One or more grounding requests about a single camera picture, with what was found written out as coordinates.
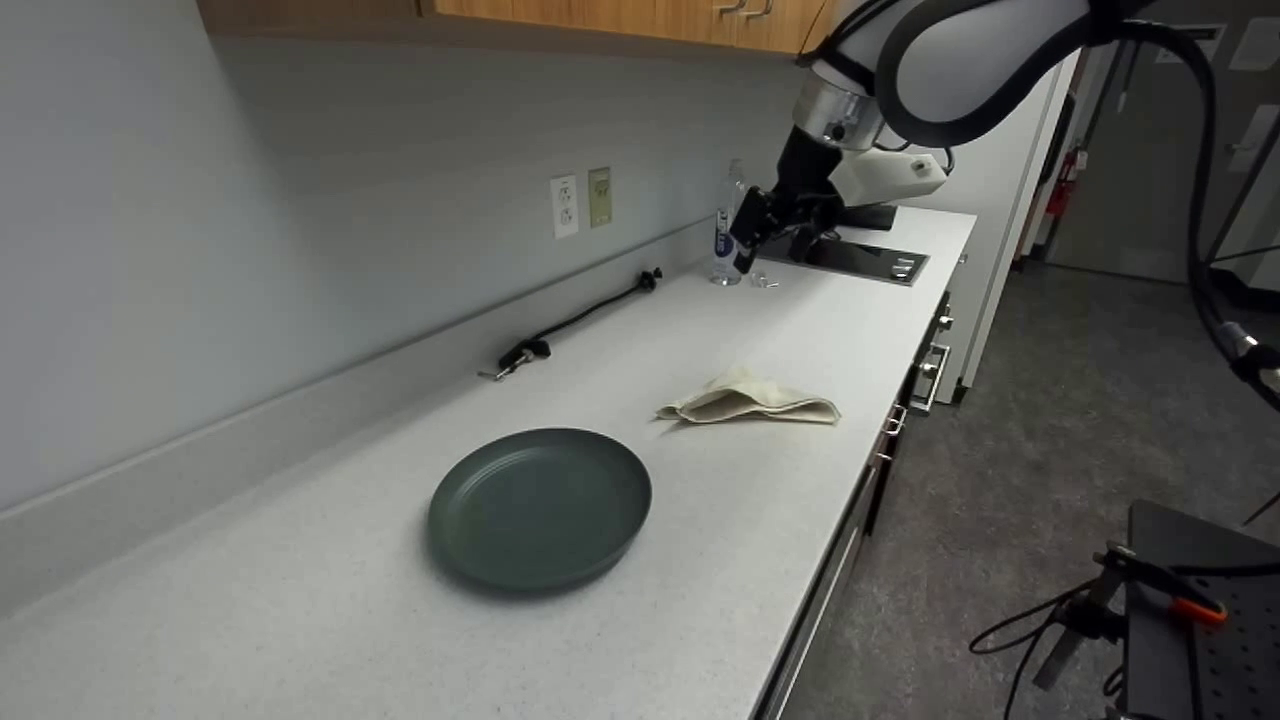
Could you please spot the flat black pad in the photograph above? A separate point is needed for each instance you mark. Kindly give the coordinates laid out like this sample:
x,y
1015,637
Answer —
x,y
873,261

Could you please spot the wooden cabinet door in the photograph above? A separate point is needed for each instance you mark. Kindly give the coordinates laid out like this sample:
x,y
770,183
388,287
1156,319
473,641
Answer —
x,y
586,15
801,22

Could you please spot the black breadboard table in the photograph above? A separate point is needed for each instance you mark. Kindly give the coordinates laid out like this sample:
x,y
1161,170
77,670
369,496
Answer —
x,y
1204,625

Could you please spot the white wall outlet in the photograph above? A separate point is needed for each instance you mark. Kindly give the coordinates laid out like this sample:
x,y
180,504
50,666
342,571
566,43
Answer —
x,y
566,205

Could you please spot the dark green plate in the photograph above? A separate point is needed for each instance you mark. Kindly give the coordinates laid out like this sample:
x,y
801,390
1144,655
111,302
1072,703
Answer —
x,y
541,509

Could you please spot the beige wall plate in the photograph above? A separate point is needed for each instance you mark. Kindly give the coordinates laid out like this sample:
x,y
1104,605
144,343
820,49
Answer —
x,y
600,199

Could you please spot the stained cream cloth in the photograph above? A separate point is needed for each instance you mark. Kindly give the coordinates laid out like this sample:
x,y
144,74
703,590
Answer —
x,y
755,406

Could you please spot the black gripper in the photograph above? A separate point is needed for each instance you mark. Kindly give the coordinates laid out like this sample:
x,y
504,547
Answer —
x,y
811,170

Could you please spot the red fire extinguisher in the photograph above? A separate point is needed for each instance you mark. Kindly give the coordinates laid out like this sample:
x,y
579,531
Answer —
x,y
1062,186

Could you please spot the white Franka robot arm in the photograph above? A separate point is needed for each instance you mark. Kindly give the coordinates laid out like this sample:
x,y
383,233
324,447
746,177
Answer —
x,y
986,55

